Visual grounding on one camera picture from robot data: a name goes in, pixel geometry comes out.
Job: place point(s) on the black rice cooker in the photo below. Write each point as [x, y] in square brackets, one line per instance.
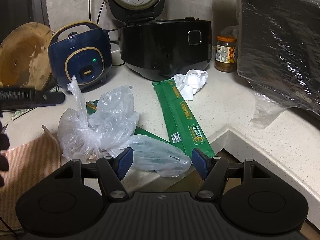
[159, 49]

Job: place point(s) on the round wooden cutting board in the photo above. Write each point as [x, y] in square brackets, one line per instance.
[24, 57]

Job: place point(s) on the clear plastic bag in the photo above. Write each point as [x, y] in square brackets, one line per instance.
[111, 129]

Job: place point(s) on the sauce jar orange lid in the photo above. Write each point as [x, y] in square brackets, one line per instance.
[225, 58]

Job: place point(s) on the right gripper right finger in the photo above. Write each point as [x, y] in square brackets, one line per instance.
[213, 172]

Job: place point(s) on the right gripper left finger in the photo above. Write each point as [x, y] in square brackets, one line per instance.
[111, 172]

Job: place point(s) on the navy blue mini rice cooker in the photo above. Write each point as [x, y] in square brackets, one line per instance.
[81, 50]

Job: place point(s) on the pink striped dish cloth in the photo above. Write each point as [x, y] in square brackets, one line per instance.
[28, 165]

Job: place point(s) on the white tissue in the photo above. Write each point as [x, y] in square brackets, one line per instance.
[190, 83]

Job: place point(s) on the green white striped cloth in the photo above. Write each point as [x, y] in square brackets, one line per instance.
[20, 113]

